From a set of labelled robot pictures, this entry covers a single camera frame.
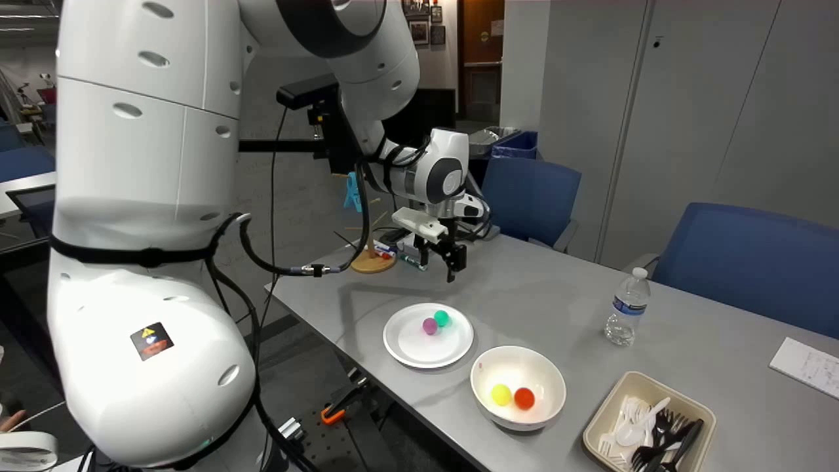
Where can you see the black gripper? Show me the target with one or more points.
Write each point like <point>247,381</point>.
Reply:
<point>436,244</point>

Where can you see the green ball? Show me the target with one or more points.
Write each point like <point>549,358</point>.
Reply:
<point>441,317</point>

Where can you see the purple ball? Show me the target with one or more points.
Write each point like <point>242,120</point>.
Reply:
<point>428,325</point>

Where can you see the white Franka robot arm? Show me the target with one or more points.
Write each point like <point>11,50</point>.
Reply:
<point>140,174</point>

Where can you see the white round plate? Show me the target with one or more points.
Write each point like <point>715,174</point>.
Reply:
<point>409,343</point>

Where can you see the cream round bowl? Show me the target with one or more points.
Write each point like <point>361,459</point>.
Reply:
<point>514,368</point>

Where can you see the wooden toy stand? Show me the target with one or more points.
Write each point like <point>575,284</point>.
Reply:
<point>369,263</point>

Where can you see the blue toy figure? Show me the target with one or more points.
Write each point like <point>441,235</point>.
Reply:
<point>352,195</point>

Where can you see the blue chair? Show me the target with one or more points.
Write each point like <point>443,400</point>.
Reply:
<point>527,198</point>
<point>761,263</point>

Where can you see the blue bin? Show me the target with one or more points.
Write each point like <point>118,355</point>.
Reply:
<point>514,144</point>

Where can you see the yellow ball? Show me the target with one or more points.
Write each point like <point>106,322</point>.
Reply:
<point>500,394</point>

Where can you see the orange ball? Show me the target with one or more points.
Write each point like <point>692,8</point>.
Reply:
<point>524,400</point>

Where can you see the orange black clamp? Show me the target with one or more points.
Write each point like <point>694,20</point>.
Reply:
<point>330,413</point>

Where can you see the clear water bottle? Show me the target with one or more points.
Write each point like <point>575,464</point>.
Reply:
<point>628,308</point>

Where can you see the wooden door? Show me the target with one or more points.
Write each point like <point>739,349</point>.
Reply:
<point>479,29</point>

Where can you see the white plastic cutlery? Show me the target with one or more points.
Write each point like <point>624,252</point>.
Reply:
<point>630,421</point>

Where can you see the black plastic fork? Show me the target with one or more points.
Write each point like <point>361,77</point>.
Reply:
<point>684,436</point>
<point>651,447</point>

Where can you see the cream rectangular tray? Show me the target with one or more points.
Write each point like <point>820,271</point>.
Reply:
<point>692,408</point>

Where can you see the tall white cabinet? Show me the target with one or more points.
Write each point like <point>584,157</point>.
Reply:
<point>697,105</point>

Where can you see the white paper sheet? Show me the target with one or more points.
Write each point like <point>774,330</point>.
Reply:
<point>807,368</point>

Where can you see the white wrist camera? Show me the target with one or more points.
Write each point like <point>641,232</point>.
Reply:
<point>417,223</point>

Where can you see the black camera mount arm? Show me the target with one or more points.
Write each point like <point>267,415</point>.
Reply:
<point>278,144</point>

